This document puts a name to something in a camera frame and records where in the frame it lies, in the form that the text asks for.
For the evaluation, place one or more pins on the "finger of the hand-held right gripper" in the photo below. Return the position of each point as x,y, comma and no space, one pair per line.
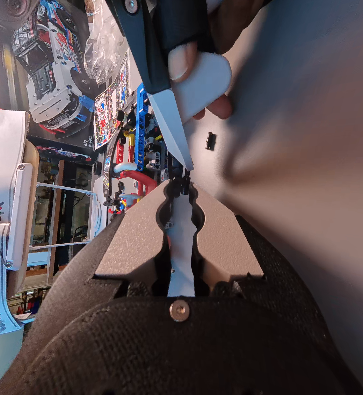
172,123

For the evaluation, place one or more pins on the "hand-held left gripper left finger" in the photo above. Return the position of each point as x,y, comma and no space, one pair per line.
132,243

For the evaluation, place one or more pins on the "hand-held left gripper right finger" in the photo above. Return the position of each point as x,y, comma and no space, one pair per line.
227,243

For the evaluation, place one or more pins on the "black lego subassembly red pin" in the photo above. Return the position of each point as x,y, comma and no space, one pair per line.
181,185

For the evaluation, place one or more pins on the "partly built lego car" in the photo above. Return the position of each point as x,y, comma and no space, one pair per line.
138,139

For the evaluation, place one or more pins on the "lego set box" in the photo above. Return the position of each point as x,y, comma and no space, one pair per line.
45,77

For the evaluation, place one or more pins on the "person's left hand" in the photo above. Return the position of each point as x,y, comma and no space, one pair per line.
168,243

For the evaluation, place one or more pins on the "person's right hand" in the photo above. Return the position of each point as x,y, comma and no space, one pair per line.
230,24

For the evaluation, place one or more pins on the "clear plastic bags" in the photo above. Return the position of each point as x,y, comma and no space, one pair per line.
107,52

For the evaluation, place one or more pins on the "holographic sticker sheet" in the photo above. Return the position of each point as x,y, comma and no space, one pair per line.
113,101

